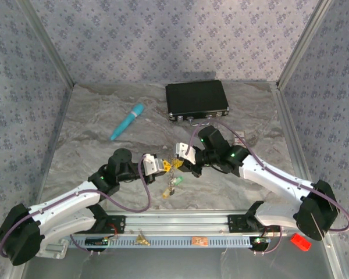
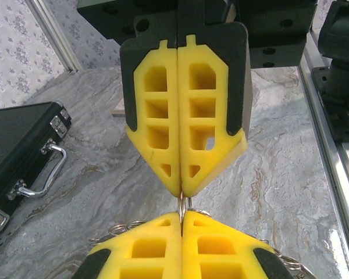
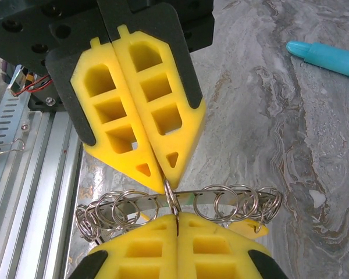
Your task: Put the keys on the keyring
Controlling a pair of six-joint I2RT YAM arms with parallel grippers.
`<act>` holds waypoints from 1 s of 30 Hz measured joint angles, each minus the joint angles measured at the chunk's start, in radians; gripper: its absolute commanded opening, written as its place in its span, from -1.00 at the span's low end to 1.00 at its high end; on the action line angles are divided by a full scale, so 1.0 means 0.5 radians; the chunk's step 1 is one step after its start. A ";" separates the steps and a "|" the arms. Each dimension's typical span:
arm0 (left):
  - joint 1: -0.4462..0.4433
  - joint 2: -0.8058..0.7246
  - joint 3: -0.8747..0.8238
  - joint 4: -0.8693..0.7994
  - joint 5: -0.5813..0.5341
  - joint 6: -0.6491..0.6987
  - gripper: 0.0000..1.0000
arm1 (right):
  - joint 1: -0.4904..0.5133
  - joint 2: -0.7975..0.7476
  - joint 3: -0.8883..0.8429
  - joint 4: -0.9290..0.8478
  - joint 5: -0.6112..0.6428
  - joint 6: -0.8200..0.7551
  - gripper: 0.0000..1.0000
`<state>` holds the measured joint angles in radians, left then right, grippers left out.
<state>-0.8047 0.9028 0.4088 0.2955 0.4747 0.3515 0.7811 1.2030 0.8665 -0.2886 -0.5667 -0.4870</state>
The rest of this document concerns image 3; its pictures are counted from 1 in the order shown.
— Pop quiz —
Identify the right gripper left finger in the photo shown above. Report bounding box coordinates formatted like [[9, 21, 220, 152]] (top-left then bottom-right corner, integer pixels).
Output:
[[68, 212, 180, 279]]

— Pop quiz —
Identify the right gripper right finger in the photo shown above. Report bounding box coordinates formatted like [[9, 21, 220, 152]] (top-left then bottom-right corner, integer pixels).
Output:
[[176, 211, 289, 279]]

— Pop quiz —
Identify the yellow key tag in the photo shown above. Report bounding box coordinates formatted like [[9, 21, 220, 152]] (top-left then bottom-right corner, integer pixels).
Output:
[[229, 217, 270, 238]]

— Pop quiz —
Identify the metal keyring disc with rings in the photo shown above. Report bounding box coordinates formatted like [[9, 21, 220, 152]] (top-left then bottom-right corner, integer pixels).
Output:
[[75, 183, 283, 242]]

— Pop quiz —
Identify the left controller board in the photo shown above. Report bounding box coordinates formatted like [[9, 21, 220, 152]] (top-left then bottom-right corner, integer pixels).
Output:
[[7, 65, 35, 96]]

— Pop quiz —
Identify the gold binder clip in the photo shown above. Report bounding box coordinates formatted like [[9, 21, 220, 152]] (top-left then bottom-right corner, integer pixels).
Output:
[[0, 123, 26, 169]]

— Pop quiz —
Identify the teal pen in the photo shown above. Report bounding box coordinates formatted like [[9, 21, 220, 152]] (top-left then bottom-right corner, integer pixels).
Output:
[[286, 40, 349, 81]]

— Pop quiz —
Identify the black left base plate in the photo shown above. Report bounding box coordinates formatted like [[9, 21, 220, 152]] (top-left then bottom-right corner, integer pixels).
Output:
[[27, 76, 67, 113]]

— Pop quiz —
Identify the red wire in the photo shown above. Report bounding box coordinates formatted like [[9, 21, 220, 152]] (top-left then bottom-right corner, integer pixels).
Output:
[[13, 74, 52, 98]]

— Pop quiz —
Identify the slotted grey cable duct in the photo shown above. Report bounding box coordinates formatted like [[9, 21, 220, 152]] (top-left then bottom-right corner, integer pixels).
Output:
[[0, 92, 33, 187]]

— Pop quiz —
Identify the aluminium mounting rail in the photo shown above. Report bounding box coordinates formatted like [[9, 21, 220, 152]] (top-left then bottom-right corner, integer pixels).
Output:
[[0, 110, 85, 279]]

